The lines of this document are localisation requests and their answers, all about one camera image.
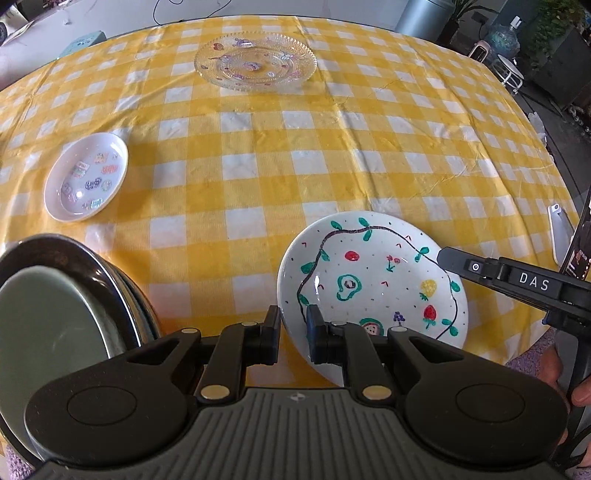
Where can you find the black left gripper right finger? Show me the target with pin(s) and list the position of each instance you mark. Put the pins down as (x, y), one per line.
(352, 348)

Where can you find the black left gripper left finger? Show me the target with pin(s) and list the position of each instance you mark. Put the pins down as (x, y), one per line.
(239, 347)

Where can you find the white fruity painted plate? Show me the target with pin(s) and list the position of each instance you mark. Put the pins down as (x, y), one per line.
(371, 269)

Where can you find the blue steel-lined bowl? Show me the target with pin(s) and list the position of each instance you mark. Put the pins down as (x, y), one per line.
(146, 322)

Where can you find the orange steel-lined bowl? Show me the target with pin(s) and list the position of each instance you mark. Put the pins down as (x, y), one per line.
(86, 269)

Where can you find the green yellow ceramic bowl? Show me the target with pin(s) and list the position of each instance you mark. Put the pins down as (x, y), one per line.
(50, 327)

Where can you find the clear glass sticker plate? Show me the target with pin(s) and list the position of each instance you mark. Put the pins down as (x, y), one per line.
(256, 61)

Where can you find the person right hand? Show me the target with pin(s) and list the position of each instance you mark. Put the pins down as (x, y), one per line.
(551, 368)

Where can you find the yellow checkered tablecloth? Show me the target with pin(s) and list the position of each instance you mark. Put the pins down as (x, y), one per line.
(220, 182)

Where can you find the small white sticker plate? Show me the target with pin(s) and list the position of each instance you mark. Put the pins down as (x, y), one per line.
(86, 177)

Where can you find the white small heater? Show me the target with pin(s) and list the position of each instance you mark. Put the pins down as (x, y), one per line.
(481, 51)

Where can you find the grey cylindrical trash bin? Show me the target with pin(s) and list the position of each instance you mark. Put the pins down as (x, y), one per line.
(425, 19)

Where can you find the light blue plastic stool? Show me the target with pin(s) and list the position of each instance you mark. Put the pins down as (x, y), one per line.
(83, 42)

